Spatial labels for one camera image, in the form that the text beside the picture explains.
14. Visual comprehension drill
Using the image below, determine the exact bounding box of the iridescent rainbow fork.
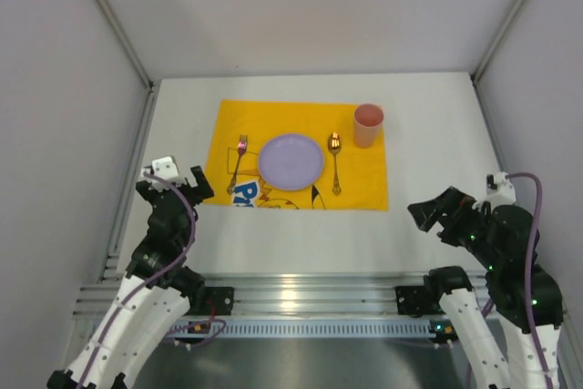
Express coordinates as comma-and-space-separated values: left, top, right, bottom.
227, 134, 248, 195

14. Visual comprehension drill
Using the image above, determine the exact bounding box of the yellow Pikachu placemat cloth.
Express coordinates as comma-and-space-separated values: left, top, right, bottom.
205, 100, 389, 210

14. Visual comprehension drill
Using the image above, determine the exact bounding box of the lavender plastic plate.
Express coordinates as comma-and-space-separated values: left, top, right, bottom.
257, 133, 324, 191

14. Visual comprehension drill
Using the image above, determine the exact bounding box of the pink plastic cup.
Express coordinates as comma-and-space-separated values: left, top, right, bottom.
353, 104, 384, 148

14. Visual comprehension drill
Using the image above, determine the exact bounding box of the gold ornate spoon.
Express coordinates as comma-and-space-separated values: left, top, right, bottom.
328, 132, 342, 196

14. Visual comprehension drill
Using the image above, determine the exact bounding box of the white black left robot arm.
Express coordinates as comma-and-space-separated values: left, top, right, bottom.
46, 157, 214, 388

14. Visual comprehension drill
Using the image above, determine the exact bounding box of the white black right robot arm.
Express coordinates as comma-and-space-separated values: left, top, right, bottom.
407, 185, 563, 388

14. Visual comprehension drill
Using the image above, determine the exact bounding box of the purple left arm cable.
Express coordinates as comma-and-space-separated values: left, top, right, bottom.
77, 172, 228, 389

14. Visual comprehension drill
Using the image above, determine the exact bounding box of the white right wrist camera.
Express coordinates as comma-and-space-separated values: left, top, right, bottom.
473, 171, 517, 210

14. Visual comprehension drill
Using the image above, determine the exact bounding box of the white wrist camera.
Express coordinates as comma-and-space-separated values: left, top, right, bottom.
139, 156, 187, 192
473, 171, 517, 210

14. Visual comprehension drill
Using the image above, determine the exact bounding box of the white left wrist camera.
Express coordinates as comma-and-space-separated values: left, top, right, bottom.
139, 156, 187, 192

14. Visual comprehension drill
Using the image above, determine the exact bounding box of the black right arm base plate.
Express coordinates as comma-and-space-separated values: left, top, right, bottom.
394, 286, 444, 318

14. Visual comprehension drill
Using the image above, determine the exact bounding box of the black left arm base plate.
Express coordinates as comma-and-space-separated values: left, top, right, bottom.
186, 286, 235, 316

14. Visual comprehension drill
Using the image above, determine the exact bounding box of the aluminium table frame rail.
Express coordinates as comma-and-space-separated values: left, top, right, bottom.
72, 272, 568, 317

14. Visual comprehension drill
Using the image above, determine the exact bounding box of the slotted grey cable duct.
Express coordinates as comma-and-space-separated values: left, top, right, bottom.
166, 319, 455, 339

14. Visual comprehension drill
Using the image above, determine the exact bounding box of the left aluminium corner post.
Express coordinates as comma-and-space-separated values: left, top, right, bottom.
93, 0, 156, 282

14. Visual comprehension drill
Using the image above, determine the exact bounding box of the aluminium corner post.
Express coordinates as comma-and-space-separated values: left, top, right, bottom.
470, 0, 557, 83
93, 0, 156, 282

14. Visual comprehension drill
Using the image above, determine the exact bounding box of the right aluminium corner post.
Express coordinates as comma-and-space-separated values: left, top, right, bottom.
470, 0, 557, 83

